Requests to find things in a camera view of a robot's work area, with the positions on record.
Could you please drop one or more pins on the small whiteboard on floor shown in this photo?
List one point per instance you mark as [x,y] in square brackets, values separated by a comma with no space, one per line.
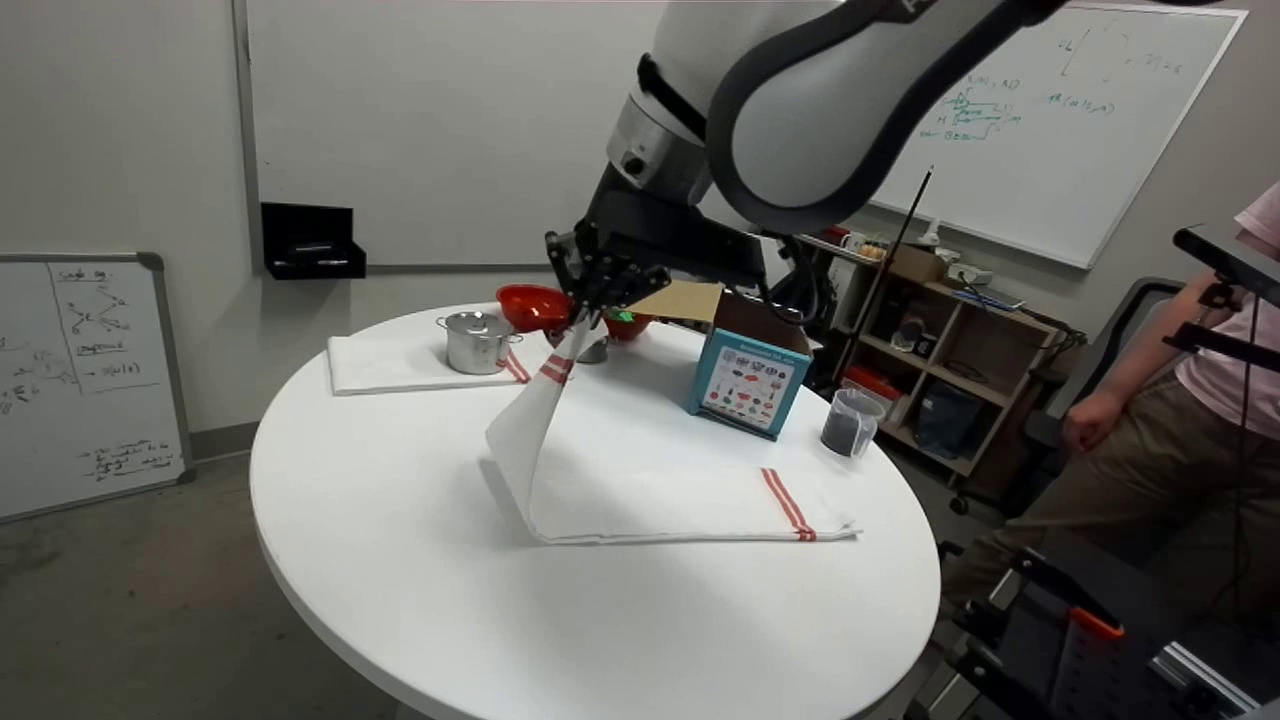
[89,399]

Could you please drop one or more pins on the large wall whiteboard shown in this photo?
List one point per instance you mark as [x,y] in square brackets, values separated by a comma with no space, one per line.
[1051,139]

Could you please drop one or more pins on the clear measuring cup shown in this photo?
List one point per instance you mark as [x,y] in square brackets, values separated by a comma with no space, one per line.
[852,420]

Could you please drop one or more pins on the white round table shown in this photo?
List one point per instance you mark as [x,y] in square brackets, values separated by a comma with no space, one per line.
[389,535]

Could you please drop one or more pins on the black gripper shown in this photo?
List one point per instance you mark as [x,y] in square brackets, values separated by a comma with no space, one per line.
[634,242]

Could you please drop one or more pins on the metal strainer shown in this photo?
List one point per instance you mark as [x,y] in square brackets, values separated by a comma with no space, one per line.
[592,350]

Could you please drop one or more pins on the white towel red stripes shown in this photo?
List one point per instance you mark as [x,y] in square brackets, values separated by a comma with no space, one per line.
[643,466]

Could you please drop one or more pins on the person in pink shirt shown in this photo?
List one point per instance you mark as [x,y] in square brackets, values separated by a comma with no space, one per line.
[1172,466]

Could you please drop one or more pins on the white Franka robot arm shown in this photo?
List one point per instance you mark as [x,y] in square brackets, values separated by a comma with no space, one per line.
[766,117]

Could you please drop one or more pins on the red plastic bowl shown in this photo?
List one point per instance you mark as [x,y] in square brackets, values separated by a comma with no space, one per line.
[530,307]

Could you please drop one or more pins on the blue cardboard toy box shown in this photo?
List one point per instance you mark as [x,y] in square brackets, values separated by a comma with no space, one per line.
[753,357]

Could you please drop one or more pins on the small metal pot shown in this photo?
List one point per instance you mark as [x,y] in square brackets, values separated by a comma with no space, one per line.
[473,341]

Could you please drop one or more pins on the black office chair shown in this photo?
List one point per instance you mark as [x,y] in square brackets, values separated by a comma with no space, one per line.
[1043,428]

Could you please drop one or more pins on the wooden shelf unit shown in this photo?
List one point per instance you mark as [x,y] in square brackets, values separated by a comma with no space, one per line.
[957,361]

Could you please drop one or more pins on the black case on wall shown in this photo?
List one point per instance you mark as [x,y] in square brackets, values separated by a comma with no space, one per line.
[311,242]

